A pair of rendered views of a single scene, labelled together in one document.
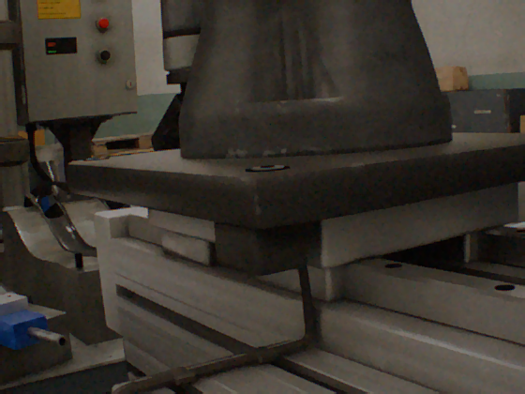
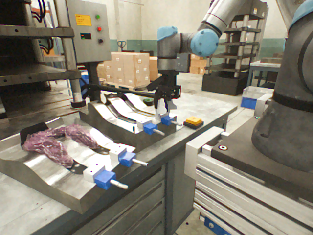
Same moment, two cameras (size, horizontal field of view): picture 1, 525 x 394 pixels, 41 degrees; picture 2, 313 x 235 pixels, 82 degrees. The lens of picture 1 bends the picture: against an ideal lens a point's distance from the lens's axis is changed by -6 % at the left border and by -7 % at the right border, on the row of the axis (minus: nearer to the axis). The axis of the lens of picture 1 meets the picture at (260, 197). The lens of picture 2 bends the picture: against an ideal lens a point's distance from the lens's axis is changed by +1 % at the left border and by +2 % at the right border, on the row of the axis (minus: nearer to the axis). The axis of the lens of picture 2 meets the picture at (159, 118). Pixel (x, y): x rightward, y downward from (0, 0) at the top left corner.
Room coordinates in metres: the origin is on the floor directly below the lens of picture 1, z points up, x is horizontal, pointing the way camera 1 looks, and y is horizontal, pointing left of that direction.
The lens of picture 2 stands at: (0.19, 0.28, 1.22)
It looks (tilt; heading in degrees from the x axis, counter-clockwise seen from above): 23 degrees down; 346
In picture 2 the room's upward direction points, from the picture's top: straight up
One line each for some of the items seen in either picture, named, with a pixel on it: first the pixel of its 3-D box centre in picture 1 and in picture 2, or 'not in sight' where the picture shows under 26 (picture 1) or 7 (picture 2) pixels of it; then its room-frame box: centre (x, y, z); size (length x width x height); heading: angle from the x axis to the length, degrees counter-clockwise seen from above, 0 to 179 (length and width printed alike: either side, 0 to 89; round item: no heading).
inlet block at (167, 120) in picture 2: not in sight; (169, 121); (0.89, 0.06, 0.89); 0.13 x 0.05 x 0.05; 33
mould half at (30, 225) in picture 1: (103, 248); (123, 113); (1.09, 0.25, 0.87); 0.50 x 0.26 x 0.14; 33
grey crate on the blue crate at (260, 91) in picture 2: not in sight; (261, 93); (3.01, -2.45, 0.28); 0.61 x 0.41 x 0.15; 36
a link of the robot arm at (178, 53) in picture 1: (195, 55); (167, 64); (0.91, 0.07, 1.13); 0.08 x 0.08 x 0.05
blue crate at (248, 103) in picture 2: not in sight; (259, 102); (3.01, -2.45, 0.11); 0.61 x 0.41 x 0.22; 36
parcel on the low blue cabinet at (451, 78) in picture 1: (446, 79); not in sight; (8.13, -2.22, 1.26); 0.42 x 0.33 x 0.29; 36
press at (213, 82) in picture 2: not in sight; (234, 49); (4.63, -2.85, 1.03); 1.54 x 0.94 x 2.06; 126
